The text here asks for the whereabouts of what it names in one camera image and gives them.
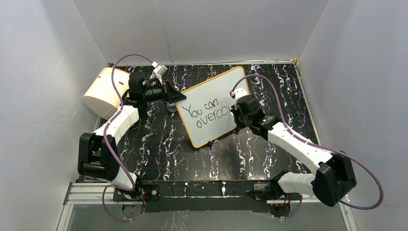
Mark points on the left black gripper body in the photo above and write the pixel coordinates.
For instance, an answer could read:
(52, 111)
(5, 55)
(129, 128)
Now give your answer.
(158, 93)

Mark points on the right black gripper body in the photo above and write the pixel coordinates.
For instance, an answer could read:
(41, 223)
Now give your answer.
(240, 120)

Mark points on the yellow framed whiteboard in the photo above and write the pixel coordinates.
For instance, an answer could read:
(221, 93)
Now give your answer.
(205, 113)

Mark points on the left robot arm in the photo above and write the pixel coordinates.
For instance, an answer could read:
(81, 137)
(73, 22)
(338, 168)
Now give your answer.
(97, 154)

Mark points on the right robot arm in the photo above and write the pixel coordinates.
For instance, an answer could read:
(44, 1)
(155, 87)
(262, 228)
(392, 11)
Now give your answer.
(331, 176)

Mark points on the cream cylindrical box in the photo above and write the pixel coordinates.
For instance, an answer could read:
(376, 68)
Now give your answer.
(101, 97)

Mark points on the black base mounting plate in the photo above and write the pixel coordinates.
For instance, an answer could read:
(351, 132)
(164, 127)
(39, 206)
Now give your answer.
(214, 195)

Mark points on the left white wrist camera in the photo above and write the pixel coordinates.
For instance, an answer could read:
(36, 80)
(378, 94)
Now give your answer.
(159, 71)

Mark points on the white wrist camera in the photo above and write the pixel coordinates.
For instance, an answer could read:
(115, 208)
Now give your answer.
(238, 93)
(159, 71)

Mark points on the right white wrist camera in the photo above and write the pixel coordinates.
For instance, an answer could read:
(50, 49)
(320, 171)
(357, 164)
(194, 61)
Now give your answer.
(238, 93)

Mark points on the aluminium frame rail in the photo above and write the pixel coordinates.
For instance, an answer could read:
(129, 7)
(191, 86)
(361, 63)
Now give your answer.
(93, 207)

